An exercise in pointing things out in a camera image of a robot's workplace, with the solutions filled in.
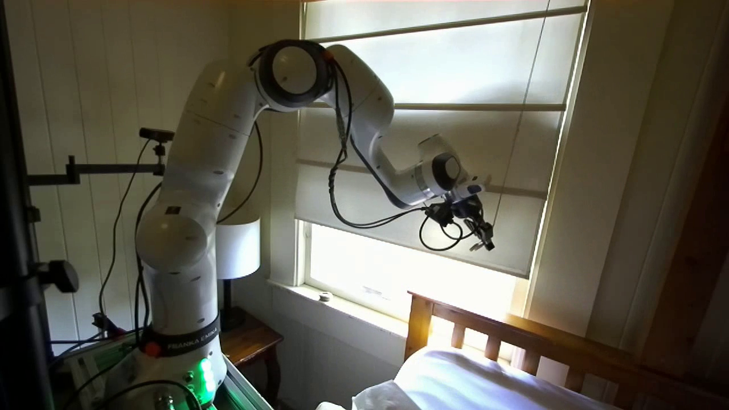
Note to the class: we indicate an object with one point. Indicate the wooden nightstand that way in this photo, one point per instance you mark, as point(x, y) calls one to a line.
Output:
point(254, 342)

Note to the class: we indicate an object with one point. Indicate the white pillow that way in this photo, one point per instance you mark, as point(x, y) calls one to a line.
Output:
point(470, 382)

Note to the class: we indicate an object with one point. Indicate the white shade table lamp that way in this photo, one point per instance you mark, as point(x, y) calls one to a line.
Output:
point(238, 249)

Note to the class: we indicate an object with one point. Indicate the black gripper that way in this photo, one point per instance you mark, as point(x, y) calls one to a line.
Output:
point(459, 208)

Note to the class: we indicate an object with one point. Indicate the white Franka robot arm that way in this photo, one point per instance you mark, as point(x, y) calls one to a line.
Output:
point(206, 166)

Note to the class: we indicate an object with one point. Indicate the white roman window blind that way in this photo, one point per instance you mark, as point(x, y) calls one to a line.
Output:
point(456, 121)

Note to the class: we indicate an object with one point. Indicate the cream window frame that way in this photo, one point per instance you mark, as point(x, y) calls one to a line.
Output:
point(565, 229)

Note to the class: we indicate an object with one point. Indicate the black camera on stand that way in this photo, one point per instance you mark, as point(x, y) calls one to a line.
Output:
point(155, 135)

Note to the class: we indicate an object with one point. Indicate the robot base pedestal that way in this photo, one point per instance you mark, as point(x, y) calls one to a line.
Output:
point(219, 382)

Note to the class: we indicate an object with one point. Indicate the wooden bunk bed frame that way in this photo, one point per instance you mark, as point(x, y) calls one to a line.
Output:
point(531, 342)

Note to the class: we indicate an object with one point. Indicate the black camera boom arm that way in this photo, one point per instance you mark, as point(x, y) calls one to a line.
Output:
point(98, 169)

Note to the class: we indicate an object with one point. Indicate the small dark sill object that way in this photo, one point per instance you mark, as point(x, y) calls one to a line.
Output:
point(325, 296)

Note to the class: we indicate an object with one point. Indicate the black tripod knob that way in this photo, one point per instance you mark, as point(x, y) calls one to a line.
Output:
point(60, 273)

